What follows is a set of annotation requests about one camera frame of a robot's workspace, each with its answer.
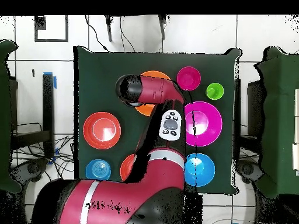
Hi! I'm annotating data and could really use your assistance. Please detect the thin black cable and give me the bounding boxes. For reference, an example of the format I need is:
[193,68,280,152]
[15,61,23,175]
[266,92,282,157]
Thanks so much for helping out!
[84,15,109,53]
[119,16,136,53]

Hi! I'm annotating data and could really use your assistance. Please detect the green plastic cup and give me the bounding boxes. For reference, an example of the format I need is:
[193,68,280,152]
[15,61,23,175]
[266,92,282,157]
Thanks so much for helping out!
[205,82,225,101]

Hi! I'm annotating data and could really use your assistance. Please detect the red-orange plastic bowl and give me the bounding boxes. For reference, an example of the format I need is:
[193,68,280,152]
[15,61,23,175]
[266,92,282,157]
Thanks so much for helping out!
[120,153,137,182]
[82,111,122,151]

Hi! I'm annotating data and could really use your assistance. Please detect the large pink bowl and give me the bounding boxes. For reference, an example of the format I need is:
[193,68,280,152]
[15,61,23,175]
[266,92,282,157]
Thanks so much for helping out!
[184,101,223,147]

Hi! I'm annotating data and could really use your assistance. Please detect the dark green tablecloth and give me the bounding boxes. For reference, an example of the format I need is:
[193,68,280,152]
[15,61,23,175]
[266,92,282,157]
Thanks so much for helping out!
[73,45,242,195]

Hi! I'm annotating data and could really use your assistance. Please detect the large blue bowl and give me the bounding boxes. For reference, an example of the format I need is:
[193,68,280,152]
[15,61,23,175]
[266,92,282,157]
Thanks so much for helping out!
[184,153,216,187]

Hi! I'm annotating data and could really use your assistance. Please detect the large orange bowl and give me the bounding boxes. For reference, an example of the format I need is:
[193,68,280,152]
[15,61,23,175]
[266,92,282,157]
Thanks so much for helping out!
[134,70,172,117]

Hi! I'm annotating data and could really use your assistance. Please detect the black square frame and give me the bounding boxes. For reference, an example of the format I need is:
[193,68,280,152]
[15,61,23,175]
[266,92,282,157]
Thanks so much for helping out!
[34,15,69,43]

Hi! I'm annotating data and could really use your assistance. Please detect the green cloth side table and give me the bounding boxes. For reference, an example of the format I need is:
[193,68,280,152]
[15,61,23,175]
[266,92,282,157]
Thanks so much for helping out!
[254,46,299,199]
[0,39,22,194]

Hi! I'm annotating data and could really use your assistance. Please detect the black stand with blue tape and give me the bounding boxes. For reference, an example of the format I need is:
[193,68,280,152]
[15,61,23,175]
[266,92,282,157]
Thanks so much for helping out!
[10,72,57,159]

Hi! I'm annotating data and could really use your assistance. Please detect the small crimson bowl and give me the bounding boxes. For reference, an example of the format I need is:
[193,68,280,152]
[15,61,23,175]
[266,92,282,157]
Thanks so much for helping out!
[176,66,201,91]

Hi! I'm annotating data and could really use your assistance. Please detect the black tripod leg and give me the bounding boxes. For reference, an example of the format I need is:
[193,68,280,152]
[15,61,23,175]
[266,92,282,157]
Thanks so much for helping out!
[104,15,113,43]
[158,15,167,40]

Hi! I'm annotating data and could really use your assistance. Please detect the small translucent blue bowl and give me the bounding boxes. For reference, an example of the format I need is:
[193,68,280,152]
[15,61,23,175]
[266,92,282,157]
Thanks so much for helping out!
[85,159,112,181]

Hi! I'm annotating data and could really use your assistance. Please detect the tangle of cables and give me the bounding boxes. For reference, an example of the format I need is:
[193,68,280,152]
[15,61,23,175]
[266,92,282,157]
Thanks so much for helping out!
[11,135,75,180]

